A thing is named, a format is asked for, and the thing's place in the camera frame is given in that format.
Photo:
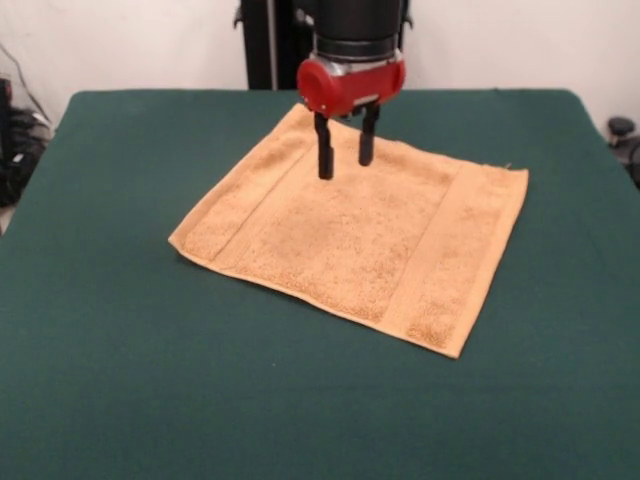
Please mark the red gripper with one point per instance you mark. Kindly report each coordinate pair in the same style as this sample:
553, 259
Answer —
360, 87

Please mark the tan terry towel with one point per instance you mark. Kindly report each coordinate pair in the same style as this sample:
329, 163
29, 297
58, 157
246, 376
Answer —
350, 235

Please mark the dark green table cloth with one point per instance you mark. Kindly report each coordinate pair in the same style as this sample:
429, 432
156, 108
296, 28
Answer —
150, 375

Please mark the black equipment pile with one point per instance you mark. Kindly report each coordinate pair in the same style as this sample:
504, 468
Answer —
22, 150

